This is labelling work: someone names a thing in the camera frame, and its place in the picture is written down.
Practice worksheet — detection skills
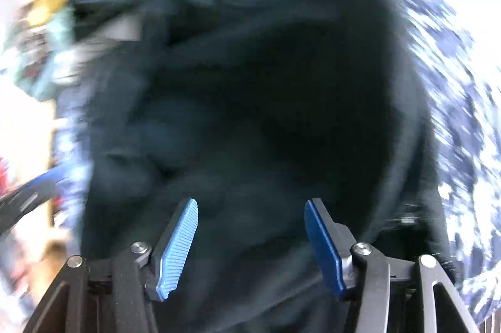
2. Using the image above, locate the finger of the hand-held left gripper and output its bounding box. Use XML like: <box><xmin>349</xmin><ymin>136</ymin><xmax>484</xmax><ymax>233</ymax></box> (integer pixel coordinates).
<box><xmin>0</xmin><ymin>166</ymin><xmax>69</xmax><ymax>236</ymax></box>

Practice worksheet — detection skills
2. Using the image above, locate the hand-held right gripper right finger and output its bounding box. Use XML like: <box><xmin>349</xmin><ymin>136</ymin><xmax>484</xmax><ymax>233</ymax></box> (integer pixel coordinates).
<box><xmin>304</xmin><ymin>198</ymin><xmax>480</xmax><ymax>333</ymax></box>

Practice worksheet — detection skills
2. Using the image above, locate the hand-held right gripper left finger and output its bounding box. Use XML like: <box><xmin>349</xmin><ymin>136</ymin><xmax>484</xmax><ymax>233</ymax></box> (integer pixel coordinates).
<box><xmin>23</xmin><ymin>198</ymin><xmax>199</xmax><ymax>333</ymax></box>

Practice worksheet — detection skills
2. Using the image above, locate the black fleece garment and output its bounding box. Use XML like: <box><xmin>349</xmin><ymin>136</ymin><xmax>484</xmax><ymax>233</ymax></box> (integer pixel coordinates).
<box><xmin>55</xmin><ymin>0</ymin><xmax>458</xmax><ymax>333</ymax></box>

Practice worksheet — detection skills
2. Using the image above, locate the mint green cushion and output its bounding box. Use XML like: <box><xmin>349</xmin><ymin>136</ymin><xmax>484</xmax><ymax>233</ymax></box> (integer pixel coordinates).
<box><xmin>0</xmin><ymin>8</ymin><xmax>79</xmax><ymax>103</ymax></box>

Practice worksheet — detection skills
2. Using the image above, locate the blue white patterned blanket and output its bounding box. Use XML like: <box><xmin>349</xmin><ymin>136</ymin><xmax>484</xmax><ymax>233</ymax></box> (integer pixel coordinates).
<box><xmin>49</xmin><ymin>0</ymin><xmax>501</xmax><ymax>326</ymax></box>

